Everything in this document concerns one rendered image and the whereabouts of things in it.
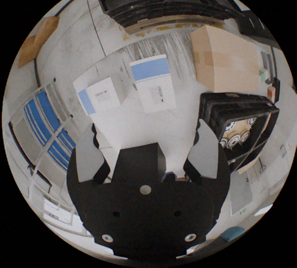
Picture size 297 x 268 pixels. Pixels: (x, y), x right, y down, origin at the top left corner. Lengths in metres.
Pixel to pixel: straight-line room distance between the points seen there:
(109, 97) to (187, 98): 0.34
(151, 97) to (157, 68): 0.11
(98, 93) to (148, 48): 0.27
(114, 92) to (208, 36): 0.37
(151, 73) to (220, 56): 0.23
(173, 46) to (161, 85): 0.19
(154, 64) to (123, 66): 0.16
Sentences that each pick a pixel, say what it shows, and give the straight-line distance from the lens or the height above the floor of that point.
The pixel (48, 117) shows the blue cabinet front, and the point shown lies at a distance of 1.80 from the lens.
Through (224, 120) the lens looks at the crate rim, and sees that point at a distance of 0.32.
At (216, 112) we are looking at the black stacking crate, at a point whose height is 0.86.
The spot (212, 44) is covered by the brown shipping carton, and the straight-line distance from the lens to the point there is 0.31.
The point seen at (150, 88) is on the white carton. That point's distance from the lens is 0.34.
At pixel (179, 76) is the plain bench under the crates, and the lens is 0.44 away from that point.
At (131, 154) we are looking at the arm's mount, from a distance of 0.64.
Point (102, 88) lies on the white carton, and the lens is 0.39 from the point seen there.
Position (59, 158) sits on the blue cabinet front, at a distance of 1.77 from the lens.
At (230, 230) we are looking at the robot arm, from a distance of 0.26.
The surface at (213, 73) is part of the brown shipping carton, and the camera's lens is 0.31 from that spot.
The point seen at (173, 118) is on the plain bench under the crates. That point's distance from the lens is 0.51.
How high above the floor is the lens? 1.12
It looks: 55 degrees down
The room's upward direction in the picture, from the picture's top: 175 degrees counter-clockwise
